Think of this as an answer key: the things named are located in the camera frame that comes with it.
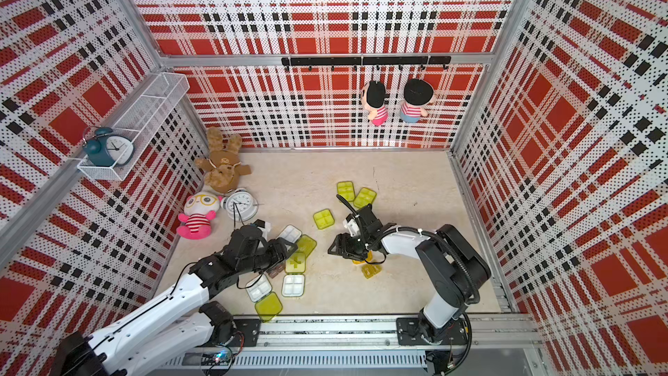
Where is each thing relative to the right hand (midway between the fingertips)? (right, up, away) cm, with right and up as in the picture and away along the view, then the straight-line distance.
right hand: (340, 252), depth 86 cm
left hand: (-13, +3, -7) cm, 15 cm away
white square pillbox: (-15, -9, -4) cm, 18 cm away
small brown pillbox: (-21, -5, -4) cm, 22 cm away
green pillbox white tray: (+9, +17, +18) cm, 27 cm away
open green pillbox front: (-22, -14, -7) cm, 27 cm away
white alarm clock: (-39, +15, +12) cm, 43 cm away
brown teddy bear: (-49, +31, +18) cm, 60 cm away
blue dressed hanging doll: (+28, +56, +6) cm, 62 cm away
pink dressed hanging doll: (+12, +54, +7) cm, 56 cm away
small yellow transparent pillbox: (+10, -5, -2) cm, 11 cm away
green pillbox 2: (-13, +1, +5) cm, 14 cm away
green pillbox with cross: (-7, +10, +10) cm, 15 cm away
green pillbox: (+2, +20, +19) cm, 28 cm away
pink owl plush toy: (-52, +14, +8) cm, 55 cm away
